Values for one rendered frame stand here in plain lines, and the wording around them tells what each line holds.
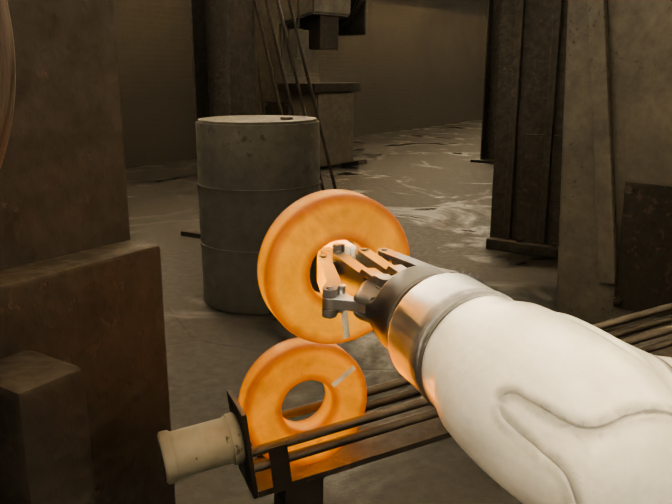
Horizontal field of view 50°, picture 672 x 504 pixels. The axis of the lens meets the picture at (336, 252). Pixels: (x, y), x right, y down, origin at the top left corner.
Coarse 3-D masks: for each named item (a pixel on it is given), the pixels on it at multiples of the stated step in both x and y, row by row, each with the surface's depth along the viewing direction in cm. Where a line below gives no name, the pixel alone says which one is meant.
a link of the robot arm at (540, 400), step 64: (448, 320) 46; (512, 320) 42; (576, 320) 44; (448, 384) 42; (512, 384) 38; (576, 384) 36; (640, 384) 36; (512, 448) 37; (576, 448) 35; (640, 448) 34
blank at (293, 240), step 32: (320, 192) 70; (352, 192) 71; (288, 224) 67; (320, 224) 68; (352, 224) 70; (384, 224) 71; (288, 256) 68; (288, 288) 69; (288, 320) 70; (320, 320) 71; (352, 320) 73
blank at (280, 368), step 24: (264, 360) 83; (288, 360) 82; (312, 360) 84; (336, 360) 85; (264, 384) 82; (288, 384) 83; (336, 384) 86; (360, 384) 87; (264, 408) 83; (336, 408) 86; (360, 408) 88; (264, 432) 83; (288, 432) 85; (312, 456) 87
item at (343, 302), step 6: (342, 288) 58; (342, 294) 59; (348, 294) 59; (324, 300) 58; (330, 300) 58; (336, 300) 58; (342, 300) 57; (348, 300) 57; (324, 306) 58; (330, 306) 58; (336, 306) 58; (342, 306) 58; (348, 306) 57; (354, 306) 57; (360, 306) 57; (342, 312) 59
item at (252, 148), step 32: (224, 128) 312; (256, 128) 310; (288, 128) 314; (224, 160) 316; (256, 160) 313; (288, 160) 318; (224, 192) 320; (256, 192) 316; (288, 192) 321; (224, 224) 323; (256, 224) 320; (224, 256) 327; (256, 256) 324; (224, 288) 332; (256, 288) 327
